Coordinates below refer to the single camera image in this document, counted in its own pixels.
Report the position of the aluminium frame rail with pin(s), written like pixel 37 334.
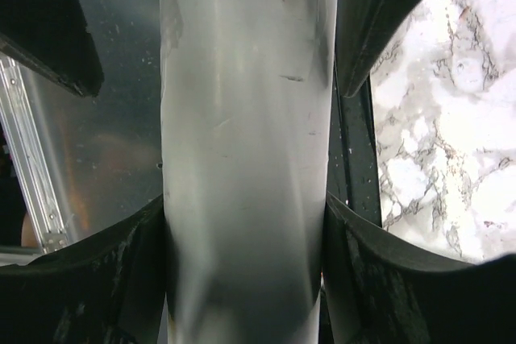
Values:
pixel 27 153

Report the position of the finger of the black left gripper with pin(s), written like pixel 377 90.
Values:
pixel 51 38
pixel 364 27

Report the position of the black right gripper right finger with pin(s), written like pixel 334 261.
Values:
pixel 382 289

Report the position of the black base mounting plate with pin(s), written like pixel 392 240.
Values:
pixel 353 170

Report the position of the white shuttlecock tube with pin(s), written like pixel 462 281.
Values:
pixel 245 120

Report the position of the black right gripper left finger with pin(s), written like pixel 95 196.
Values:
pixel 107 288

